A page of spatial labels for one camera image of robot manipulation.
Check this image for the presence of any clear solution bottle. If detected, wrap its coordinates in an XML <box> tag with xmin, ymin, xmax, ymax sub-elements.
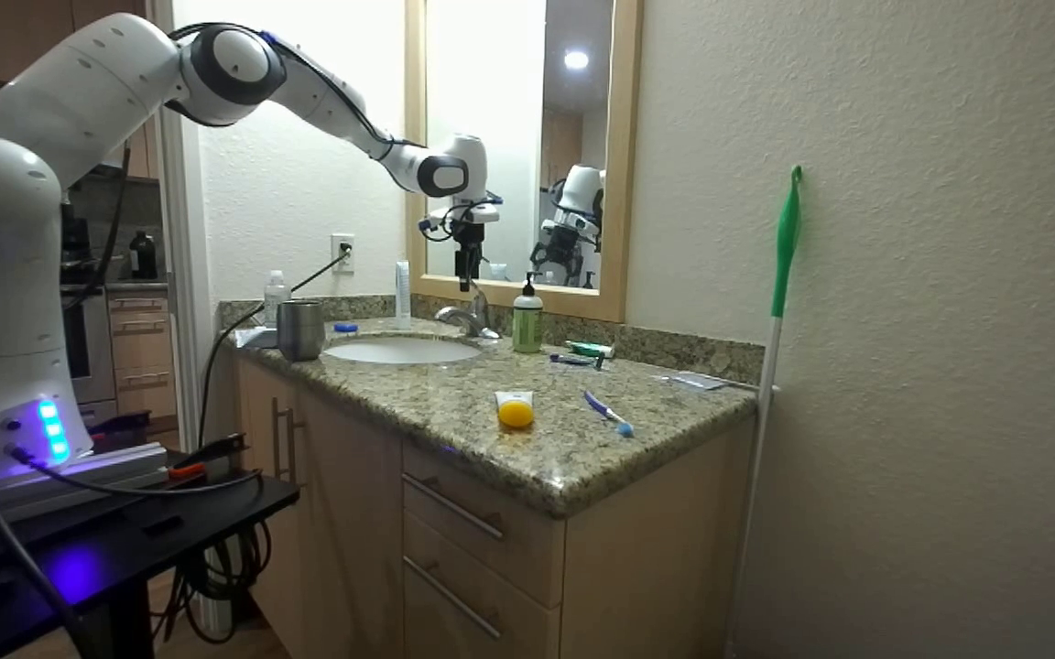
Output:
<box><xmin>262</xmin><ymin>272</ymin><xmax>289</xmax><ymax>330</ymax></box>

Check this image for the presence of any small cup with orange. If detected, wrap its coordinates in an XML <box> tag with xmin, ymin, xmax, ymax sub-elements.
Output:
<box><xmin>495</xmin><ymin>390</ymin><xmax>533</xmax><ymax>432</ymax></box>

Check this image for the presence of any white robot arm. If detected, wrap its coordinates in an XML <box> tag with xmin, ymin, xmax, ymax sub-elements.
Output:
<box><xmin>0</xmin><ymin>10</ymin><xmax>497</xmax><ymax>456</ymax></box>

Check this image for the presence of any orange handled clamp lower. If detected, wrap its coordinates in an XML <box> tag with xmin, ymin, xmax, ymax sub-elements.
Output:
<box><xmin>152</xmin><ymin>460</ymin><xmax>244</xmax><ymax>489</ymax></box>

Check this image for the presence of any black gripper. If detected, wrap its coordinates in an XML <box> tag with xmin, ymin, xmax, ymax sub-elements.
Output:
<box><xmin>418</xmin><ymin>194</ymin><xmax>503</xmax><ymax>298</ymax></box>

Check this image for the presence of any wooden vanity cabinet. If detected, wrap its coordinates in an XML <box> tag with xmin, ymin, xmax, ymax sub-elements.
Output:
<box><xmin>235</xmin><ymin>343</ymin><xmax>753</xmax><ymax>659</ymax></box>

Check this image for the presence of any black robot cart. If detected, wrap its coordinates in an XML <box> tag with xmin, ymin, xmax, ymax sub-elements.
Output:
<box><xmin>0</xmin><ymin>479</ymin><xmax>296</xmax><ymax>659</ymax></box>

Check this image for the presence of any blue toothbrush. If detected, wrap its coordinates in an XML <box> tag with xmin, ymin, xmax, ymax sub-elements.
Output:
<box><xmin>583</xmin><ymin>390</ymin><xmax>638</xmax><ymax>438</ymax></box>

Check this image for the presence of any orange handled clamp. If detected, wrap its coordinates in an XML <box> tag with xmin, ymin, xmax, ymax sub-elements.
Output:
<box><xmin>168</xmin><ymin>432</ymin><xmax>244</xmax><ymax>470</ymax></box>
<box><xmin>152</xmin><ymin>460</ymin><xmax>244</xmax><ymax>489</ymax></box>

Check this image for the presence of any chrome sink faucet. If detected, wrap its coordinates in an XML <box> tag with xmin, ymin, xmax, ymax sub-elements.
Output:
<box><xmin>437</xmin><ymin>294</ymin><xmax>497</xmax><ymax>339</ymax></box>

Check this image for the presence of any white oval sink basin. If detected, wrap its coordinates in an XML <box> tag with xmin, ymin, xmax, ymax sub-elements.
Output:
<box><xmin>327</xmin><ymin>333</ymin><xmax>476</xmax><ymax>366</ymax></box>

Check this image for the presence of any black power cable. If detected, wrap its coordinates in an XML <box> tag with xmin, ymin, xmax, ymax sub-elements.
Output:
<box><xmin>189</xmin><ymin>240</ymin><xmax>356</xmax><ymax>453</ymax></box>

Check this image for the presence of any wall power outlet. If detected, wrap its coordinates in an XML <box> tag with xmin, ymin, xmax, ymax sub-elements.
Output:
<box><xmin>330</xmin><ymin>230</ymin><xmax>356</xmax><ymax>276</ymax></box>

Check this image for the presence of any squeezed toothpaste tube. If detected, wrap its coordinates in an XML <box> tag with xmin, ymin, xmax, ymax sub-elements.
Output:
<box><xmin>232</xmin><ymin>326</ymin><xmax>277</xmax><ymax>352</ymax></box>

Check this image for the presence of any wood framed mirror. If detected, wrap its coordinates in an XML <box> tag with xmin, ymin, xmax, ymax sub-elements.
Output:
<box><xmin>406</xmin><ymin>0</ymin><xmax>642</xmax><ymax>323</ymax></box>

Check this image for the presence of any stainless steel cup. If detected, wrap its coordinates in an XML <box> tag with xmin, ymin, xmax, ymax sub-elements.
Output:
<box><xmin>277</xmin><ymin>300</ymin><xmax>322</xmax><ymax>363</ymax></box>

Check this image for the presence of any green soap dispenser bottle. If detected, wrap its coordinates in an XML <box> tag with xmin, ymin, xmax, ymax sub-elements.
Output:
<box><xmin>512</xmin><ymin>276</ymin><xmax>543</xmax><ymax>355</ymax></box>

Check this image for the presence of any white blue lotion tube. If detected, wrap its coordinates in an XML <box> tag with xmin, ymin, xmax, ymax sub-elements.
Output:
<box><xmin>393</xmin><ymin>261</ymin><xmax>410</xmax><ymax>326</ymax></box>

